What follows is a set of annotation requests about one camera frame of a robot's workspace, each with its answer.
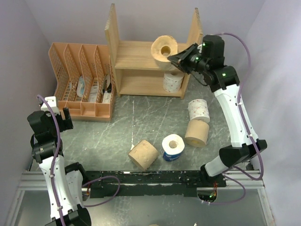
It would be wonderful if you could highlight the orange plastic desk organizer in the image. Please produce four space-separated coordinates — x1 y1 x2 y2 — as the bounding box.
48 42 116 121

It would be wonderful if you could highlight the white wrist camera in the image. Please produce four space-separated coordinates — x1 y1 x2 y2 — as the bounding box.
197 44 203 54
40 96 60 116

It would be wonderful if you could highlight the white toilet roll blue wrapper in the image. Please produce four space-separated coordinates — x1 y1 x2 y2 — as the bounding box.
162 134 185 161

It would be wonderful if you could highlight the blue correction tape pack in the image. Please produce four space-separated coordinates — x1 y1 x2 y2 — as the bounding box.
76 76 85 97

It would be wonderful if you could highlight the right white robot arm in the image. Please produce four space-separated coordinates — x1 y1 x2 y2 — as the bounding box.
167 34 267 187

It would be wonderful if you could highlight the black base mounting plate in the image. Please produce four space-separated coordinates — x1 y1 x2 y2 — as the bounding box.
83 169 226 198

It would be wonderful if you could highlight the white stapler box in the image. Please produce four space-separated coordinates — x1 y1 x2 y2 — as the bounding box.
102 92 112 104

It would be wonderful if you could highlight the white dotted toilet roll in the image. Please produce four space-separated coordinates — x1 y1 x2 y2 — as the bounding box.
188 99 210 123

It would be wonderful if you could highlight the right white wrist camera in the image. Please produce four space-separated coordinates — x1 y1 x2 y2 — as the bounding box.
197 44 203 54

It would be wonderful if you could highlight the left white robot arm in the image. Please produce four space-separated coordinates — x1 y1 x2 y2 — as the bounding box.
27 108 92 226

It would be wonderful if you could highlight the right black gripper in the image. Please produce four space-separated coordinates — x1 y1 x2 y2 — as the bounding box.
168 42 209 74

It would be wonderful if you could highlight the ruler set package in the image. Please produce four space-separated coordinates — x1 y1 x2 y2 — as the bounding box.
88 80 99 103

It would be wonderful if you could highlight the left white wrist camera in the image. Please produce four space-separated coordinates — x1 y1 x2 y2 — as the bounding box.
40 96 60 116

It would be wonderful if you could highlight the beige toilet roll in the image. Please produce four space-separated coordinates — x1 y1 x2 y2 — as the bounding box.
150 35 178 71
184 120 209 148
128 139 159 171

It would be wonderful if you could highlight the wooden two-tier shelf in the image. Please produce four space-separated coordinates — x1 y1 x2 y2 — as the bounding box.
105 4 190 99

